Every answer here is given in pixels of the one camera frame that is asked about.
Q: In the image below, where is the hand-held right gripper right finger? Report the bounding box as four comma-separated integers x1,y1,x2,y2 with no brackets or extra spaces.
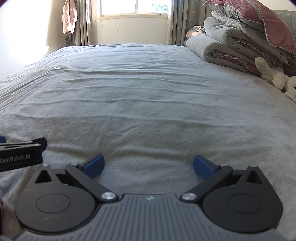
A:
179,155,269,202

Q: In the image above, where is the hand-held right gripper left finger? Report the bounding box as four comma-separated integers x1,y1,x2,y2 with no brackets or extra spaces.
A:
29,154,118,202

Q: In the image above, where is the bed with grey sheet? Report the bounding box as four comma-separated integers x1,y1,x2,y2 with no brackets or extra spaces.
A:
0,43,296,241

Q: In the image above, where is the white teddy bear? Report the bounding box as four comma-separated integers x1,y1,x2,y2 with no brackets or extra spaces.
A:
254,56,296,103

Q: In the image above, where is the grey rolled blanket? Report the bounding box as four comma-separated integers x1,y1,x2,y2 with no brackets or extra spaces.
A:
186,37,262,76

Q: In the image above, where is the grey folded quilt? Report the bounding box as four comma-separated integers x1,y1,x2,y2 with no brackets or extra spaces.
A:
203,17,289,77

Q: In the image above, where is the pink hanging garment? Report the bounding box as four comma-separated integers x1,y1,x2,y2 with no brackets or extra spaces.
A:
62,0,78,35

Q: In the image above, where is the grey star-patterned curtain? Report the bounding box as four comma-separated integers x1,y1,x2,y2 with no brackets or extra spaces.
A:
166,0,208,47
70,0,93,46

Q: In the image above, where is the small bundled cloth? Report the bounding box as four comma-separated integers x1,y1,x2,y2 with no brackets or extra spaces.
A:
186,25,207,39

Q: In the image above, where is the light grey pillow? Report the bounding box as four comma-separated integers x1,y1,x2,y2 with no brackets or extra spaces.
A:
211,10,265,33

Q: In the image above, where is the pink velvet pillow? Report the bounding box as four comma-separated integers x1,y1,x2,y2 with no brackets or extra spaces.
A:
203,0,296,56

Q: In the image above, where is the grey quilted headboard cover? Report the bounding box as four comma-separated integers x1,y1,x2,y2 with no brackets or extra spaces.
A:
273,9,296,32

